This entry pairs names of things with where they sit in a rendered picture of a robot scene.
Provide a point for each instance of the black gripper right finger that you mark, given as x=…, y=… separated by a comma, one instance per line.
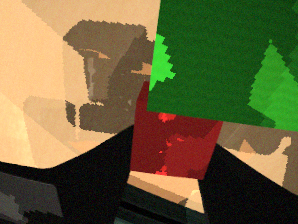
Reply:
x=234, y=193

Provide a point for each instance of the green block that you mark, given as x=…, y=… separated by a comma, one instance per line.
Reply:
x=227, y=60

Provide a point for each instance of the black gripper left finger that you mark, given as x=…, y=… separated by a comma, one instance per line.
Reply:
x=84, y=190

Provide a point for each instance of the red block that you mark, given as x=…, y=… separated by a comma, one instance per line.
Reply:
x=171, y=145

